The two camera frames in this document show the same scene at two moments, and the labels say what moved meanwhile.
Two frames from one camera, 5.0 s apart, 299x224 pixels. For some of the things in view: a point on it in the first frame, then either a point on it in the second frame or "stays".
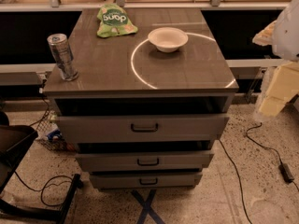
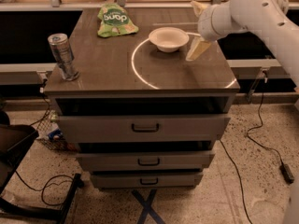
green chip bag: [114, 21] stays
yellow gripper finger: [284, 86] -> [196, 49]
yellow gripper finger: [265, 36] -> [199, 7]
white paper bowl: [167, 39] stays
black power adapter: [286, 173] stays
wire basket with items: [48, 133] stays
